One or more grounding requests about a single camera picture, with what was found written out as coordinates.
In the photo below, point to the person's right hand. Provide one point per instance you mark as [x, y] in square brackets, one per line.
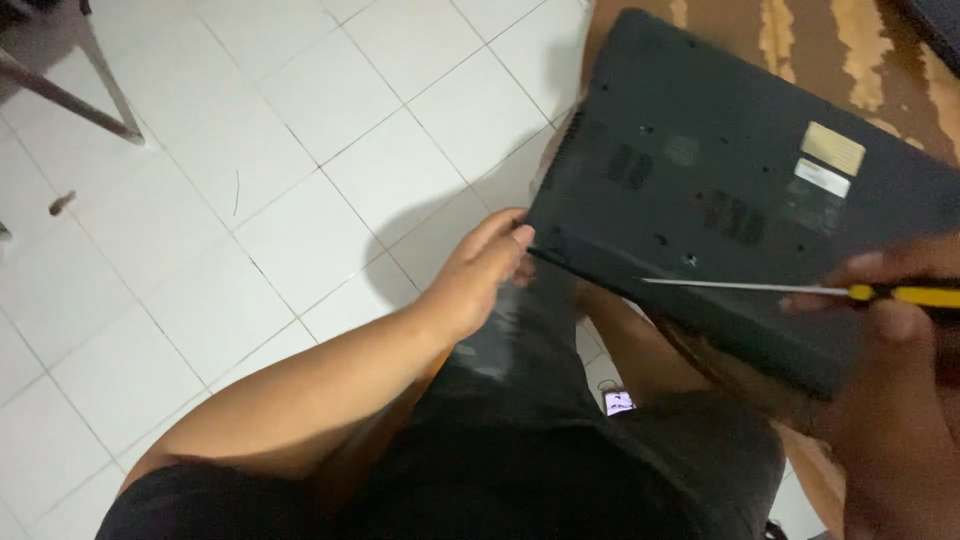
[896, 352]

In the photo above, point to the small brown floor scrap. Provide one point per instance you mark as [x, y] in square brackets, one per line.
[62, 202]

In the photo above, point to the person's black shirt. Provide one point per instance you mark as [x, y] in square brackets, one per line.
[420, 487]

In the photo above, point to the person's right fingers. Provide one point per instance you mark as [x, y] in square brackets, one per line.
[885, 319]

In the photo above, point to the person's left hand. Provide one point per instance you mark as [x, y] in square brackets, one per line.
[465, 289]

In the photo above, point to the small phone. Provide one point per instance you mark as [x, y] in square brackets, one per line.
[619, 403]

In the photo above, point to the black laptop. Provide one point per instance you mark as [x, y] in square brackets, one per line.
[720, 187]

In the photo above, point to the person's left fingers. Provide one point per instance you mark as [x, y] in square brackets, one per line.
[501, 238]

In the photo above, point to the person's dark grey shorts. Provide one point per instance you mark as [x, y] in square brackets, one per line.
[517, 337]

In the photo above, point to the person's leg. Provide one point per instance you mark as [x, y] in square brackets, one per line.
[637, 345]

